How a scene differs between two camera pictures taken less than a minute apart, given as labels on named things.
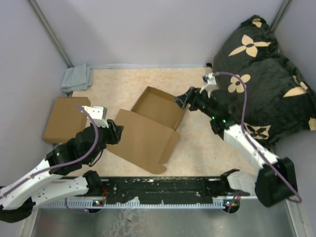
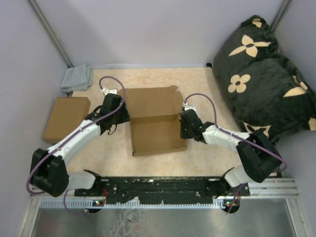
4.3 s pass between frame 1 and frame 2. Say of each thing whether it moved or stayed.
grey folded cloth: stayed
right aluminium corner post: stayed
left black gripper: moved
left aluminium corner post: stayed
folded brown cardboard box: stayed
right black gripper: moved
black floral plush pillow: stayed
